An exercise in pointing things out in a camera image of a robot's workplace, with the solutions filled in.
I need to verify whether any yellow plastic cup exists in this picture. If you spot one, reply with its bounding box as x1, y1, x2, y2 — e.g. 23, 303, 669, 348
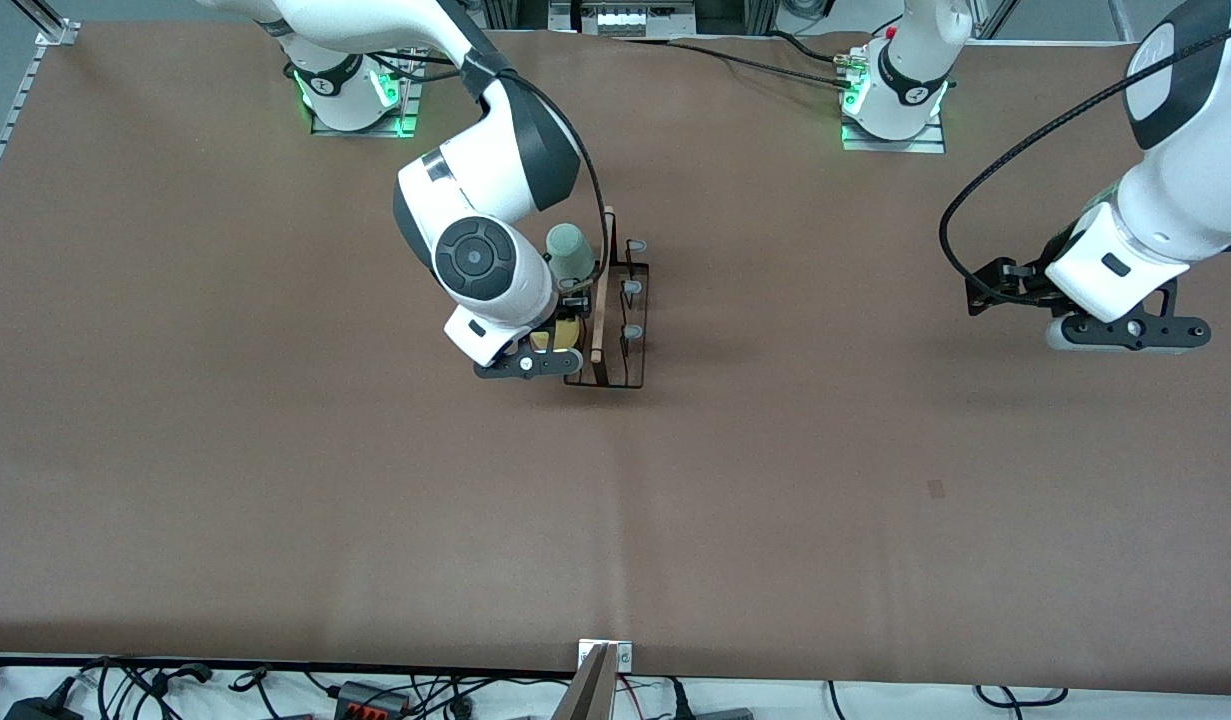
528, 318, 583, 353

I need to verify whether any black wire cup holder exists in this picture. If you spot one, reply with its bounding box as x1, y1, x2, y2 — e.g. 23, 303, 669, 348
563, 206, 651, 390

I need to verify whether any pale green plastic cup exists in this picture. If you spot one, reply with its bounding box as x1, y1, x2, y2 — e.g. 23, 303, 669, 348
546, 223, 597, 282

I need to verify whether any brown paper table cover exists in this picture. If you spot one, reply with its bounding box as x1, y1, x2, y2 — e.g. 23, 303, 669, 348
0, 22, 1231, 696

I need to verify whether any grey socket strip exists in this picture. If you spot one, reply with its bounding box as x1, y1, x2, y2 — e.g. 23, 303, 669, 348
550, 0, 698, 39

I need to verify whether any black orange connector box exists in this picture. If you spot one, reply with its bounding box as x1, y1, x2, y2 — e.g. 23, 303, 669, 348
333, 681, 413, 718

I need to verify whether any aluminium corner extrusion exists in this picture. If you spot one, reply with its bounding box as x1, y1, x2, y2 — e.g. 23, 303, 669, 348
15, 0, 81, 47

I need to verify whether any black power adapter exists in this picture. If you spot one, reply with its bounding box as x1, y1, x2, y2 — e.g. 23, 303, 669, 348
3, 690, 84, 720

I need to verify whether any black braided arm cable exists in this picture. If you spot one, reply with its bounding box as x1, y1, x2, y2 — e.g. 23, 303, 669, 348
939, 18, 1231, 301

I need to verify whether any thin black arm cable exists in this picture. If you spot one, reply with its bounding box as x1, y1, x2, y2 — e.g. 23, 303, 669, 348
505, 70, 611, 296

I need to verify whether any aluminium arm base plate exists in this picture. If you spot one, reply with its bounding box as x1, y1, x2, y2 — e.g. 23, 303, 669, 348
840, 112, 948, 155
310, 28, 423, 139

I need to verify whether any long black table cable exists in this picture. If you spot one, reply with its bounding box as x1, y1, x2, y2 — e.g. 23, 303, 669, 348
615, 36, 856, 93

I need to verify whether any dark frame post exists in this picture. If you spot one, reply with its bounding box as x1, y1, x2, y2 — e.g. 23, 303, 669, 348
482, 0, 551, 31
697, 0, 776, 36

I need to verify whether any short black table cable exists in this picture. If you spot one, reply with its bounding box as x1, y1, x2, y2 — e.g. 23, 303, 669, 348
770, 32, 840, 63

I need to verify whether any black looped floor cable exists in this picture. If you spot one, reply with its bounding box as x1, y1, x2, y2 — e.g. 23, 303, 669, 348
975, 684, 1071, 709

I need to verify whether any perforated aluminium side rail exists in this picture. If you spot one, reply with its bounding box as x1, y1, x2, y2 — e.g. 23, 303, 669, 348
0, 30, 58, 213

